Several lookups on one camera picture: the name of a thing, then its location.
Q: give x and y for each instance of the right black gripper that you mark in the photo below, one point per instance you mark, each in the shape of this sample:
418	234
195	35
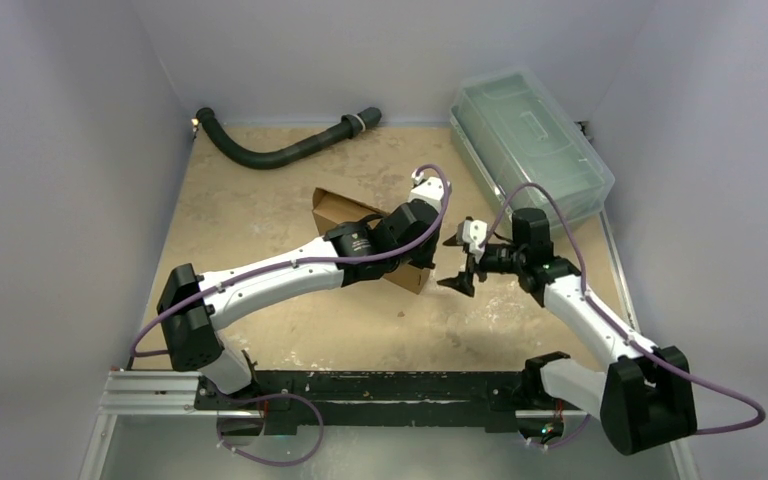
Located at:
473	265

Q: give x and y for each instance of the brown cardboard box sheet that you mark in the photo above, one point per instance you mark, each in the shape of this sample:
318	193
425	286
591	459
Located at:
330	209

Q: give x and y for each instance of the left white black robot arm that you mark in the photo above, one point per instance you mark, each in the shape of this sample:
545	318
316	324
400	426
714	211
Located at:
195	307

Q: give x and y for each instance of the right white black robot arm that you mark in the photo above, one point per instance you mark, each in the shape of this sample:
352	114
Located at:
640	397

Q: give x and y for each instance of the clear plastic storage bin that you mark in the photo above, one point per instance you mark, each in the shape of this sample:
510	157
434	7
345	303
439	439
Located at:
524	150

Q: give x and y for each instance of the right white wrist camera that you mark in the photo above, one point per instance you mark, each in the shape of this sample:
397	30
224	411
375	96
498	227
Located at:
472	235

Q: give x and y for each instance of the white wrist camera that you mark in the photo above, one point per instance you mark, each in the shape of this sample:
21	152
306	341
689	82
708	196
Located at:
428	189
472	235

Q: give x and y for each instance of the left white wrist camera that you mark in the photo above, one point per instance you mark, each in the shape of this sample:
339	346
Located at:
428	189

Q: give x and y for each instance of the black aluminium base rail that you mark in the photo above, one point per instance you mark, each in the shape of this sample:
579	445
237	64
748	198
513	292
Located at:
284	400

